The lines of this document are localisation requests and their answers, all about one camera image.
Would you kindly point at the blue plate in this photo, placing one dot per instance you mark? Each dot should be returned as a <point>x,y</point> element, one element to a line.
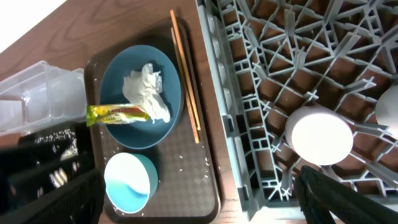
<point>142,134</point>

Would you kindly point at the grey dishwasher rack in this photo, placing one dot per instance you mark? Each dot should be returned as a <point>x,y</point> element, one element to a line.
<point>270,58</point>

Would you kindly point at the wooden chopstick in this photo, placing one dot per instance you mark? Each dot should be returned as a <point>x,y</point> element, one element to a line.
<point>187,98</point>
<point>185,69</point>

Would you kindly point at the yellow green snack wrapper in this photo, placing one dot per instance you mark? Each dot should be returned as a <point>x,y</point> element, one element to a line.
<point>114,114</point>

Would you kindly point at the brown serving tray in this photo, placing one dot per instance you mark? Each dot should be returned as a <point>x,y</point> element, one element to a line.
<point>188,190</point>

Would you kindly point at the pile of rice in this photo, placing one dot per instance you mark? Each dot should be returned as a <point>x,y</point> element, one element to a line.
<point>64,143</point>

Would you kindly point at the black plastic tray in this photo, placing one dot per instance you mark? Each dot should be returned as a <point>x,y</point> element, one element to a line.
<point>25,167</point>

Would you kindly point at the white green cup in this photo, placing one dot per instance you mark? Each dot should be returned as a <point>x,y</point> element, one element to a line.
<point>386,110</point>

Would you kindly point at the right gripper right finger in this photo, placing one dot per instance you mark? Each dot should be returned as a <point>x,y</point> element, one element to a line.
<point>320,196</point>

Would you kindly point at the clear plastic bin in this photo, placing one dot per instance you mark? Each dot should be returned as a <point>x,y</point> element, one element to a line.
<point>41,96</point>

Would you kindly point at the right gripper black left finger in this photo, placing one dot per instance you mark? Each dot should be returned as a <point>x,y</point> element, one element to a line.
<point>79,201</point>

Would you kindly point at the white napkin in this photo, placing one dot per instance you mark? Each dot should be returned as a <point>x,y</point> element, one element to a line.
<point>143,89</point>

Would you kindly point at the light blue rice bowl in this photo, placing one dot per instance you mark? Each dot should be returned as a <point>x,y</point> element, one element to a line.
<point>131,181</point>

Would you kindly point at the pink cup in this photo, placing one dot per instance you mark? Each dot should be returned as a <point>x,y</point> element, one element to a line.
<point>318,135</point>

